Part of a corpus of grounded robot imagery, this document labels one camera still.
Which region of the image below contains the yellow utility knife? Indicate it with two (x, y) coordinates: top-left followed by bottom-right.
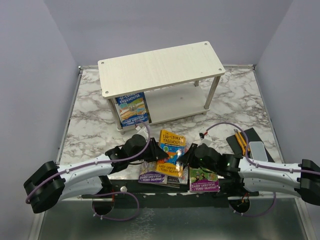
(234, 129), (250, 156)

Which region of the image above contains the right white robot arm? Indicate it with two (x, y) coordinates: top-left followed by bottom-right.
(178, 143), (320, 206)

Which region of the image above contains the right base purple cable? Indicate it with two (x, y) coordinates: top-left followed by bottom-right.
(232, 191), (277, 218)

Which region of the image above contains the wrist white camera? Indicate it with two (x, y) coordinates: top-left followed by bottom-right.
(135, 126), (149, 136)
(199, 131), (213, 147)

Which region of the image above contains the orange 130-Storey Treehouse book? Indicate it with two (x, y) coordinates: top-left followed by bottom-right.
(155, 129), (186, 178)

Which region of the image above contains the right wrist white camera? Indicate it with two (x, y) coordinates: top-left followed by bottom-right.
(199, 131), (213, 147)

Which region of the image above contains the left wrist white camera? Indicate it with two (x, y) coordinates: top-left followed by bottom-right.
(135, 126), (149, 136)

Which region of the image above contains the thin dark patterned book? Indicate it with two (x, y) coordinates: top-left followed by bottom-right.
(155, 176), (180, 188)

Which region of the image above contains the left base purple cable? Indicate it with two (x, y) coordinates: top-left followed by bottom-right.
(91, 191), (140, 222)

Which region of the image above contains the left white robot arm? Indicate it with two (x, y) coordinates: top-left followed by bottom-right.
(23, 134), (169, 214)

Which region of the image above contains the grey rectangular case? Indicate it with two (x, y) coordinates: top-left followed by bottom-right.
(249, 141), (268, 162)

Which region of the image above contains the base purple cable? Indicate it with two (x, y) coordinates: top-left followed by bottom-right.
(91, 191), (140, 222)
(232, 191), (277, 218)

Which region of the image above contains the blue 91-Storey Treehouse book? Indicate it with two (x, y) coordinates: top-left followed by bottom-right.
(115, 92), (151, 128)

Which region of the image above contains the white two-tier wooden shelf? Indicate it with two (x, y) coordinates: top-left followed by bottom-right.
(97, 41), (226, 134)

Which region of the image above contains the purple 117-Storey Treehouse book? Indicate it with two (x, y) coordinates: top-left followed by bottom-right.
(189, 167), (220, 193)

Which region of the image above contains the Little Women dark book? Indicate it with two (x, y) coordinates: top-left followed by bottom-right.
(167, 166), (189, 185)

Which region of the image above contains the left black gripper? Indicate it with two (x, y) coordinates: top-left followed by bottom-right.
(129, 137), (169, 163)

